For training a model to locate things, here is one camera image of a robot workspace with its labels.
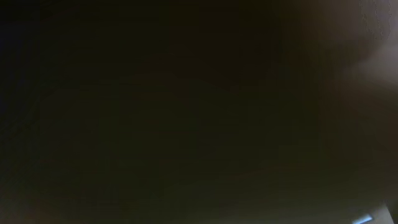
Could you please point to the white t-shirt with pixel logo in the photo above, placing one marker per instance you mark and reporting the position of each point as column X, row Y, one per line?
column 379, row 63

